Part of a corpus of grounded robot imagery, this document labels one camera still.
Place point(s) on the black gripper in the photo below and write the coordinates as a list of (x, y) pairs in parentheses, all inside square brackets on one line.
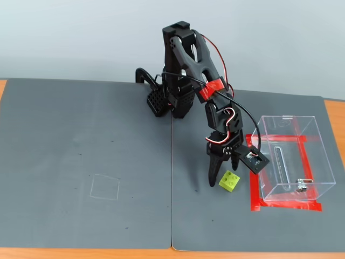
[(219, 150)]

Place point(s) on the green lego block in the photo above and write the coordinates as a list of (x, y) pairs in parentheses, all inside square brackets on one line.
[(229, 182)]

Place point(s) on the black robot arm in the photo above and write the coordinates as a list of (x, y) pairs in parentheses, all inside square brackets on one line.
[(195, 64)]

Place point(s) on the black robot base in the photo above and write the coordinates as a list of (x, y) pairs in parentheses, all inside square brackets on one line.
[(156, 102)]

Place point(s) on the red tape on arm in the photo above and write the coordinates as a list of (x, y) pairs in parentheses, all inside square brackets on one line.
[(213, 88)]

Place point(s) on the metal box latch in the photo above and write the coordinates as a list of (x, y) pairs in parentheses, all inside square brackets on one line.
[(302, 186)]

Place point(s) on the transparent acrylic box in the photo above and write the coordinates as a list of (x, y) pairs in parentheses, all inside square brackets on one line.
[(310, 162)]

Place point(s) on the red tape floor marking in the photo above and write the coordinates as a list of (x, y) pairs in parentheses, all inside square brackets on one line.
[(254, 189)]

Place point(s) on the plain grey mat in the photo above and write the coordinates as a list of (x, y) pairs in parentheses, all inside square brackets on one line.
[(215, 221)]

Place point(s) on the black table clamp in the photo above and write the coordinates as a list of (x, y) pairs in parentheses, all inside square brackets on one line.
[(138, 74)]

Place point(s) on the grey mat with chalk square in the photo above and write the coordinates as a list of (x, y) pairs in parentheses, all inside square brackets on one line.
[(67, 135)]

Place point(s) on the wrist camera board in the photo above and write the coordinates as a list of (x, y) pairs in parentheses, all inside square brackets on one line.
[(256, 163)]

